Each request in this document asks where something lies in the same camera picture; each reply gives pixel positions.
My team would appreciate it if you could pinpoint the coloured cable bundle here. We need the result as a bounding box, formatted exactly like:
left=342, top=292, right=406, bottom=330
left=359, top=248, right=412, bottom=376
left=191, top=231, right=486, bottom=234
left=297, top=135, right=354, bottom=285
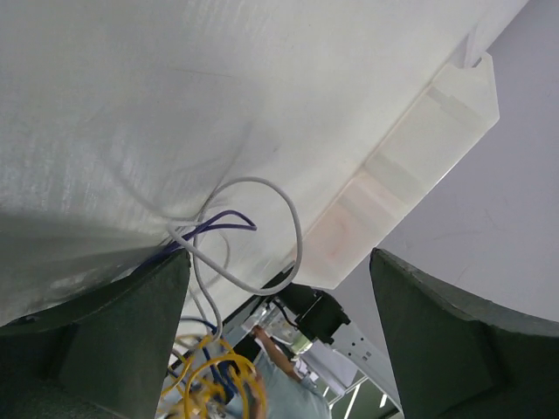
left=130, top=210, right=268, bottom=419

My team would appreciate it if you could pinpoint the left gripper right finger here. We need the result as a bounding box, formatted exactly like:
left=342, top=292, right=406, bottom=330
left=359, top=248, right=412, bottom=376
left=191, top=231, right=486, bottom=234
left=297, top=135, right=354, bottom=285
left=369, top=249, right=558, bottom=418

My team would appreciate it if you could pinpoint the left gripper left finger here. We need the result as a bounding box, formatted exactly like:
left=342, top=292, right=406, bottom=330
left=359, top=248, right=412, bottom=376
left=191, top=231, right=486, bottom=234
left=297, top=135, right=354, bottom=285
left=1, top=251, right=190, bottom=418

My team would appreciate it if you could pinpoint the person in light shirt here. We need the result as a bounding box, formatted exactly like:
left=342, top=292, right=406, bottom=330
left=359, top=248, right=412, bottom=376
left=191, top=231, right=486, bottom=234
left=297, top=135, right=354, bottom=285
left=235, top=326, right=331, bottom=419

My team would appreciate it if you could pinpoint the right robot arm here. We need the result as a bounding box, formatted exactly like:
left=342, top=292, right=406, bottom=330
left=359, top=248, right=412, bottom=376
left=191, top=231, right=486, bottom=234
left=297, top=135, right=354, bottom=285
left=276, top=285, right=403, bottom=410

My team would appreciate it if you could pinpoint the white compartment tray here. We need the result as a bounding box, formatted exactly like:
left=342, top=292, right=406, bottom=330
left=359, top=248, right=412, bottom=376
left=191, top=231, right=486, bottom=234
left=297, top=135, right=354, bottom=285
left=294, top=53, right=500, bottom=289

